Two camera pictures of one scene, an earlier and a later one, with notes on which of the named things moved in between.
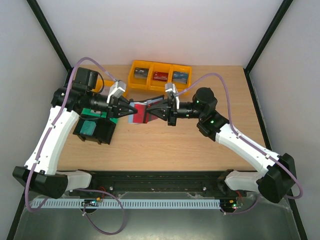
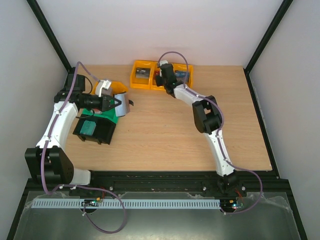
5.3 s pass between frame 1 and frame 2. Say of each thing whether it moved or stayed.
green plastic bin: stayed
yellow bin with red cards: stayed
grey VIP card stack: stayed
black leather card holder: moved
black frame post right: stayed
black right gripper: moved
